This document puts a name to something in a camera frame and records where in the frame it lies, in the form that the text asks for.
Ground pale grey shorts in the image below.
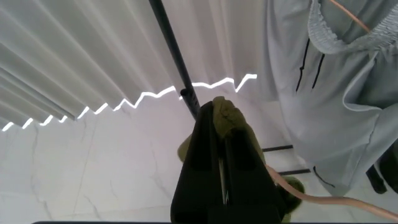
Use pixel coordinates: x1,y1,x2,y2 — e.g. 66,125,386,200
256,0,398,197

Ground black clothes rack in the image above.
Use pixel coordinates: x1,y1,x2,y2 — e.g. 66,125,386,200
148,0,388,194

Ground pink clothes hanger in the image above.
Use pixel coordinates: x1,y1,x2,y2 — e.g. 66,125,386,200
328,0,371,34
266,164,398,222

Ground white curtain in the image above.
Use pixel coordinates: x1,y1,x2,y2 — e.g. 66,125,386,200
0,0,280,131

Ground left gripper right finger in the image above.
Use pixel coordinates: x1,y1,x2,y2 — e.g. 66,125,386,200
223,127,287,223

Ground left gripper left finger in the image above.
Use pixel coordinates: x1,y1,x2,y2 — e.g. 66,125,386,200
170,101,225,223

